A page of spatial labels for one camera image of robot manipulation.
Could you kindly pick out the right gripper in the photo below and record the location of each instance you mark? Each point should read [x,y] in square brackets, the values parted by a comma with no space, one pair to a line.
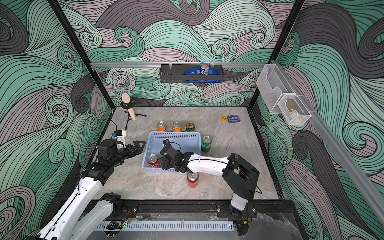
[171,153]

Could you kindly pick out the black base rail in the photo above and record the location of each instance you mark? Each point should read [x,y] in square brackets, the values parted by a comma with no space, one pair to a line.
[220,208]

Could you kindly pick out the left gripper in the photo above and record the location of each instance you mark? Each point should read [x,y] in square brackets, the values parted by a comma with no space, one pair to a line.
[137,150]

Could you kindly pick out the orange Fanta can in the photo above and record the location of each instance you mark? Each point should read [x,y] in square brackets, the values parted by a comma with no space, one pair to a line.
[162,126]
[176,127]

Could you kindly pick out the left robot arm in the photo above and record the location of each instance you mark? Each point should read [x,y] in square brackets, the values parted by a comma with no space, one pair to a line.
[69,223]

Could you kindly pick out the black wall shelf tray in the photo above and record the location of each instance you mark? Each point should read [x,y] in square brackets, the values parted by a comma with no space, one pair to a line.
[175,73]

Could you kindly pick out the large clear wall bin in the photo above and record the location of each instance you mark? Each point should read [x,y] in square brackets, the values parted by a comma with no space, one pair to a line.
[272,86]

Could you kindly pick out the small clear wall bin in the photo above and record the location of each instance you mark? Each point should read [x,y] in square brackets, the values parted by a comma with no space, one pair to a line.
[293,110]

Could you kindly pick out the light blue plastic basket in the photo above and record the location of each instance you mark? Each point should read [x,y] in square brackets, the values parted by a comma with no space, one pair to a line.
[183,141]

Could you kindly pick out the blue snack packet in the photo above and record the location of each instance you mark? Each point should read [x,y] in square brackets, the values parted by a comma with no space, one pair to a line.
[204,74]

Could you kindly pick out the beige microphone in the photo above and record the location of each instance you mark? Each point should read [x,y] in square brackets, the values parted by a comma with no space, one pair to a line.
[128,104]

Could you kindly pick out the green gold-top can back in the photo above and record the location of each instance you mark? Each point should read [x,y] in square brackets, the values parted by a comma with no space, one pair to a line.
[190,127]

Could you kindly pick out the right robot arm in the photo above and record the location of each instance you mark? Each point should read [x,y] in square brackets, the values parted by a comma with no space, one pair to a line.
[239,174]

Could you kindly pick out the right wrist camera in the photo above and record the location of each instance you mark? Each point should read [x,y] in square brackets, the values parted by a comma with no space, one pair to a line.
[167,144]

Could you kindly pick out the blue playing card box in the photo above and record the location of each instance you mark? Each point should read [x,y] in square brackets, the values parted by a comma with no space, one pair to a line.
[233,119]

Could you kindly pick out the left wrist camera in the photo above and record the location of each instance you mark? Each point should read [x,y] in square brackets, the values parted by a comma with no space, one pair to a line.
[120,135]

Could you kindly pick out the white perforated cable duct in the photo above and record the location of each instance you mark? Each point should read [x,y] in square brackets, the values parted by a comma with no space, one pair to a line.
[202,226]

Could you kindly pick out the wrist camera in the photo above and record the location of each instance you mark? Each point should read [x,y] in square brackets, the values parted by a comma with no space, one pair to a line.
[120,135]
[167,144]

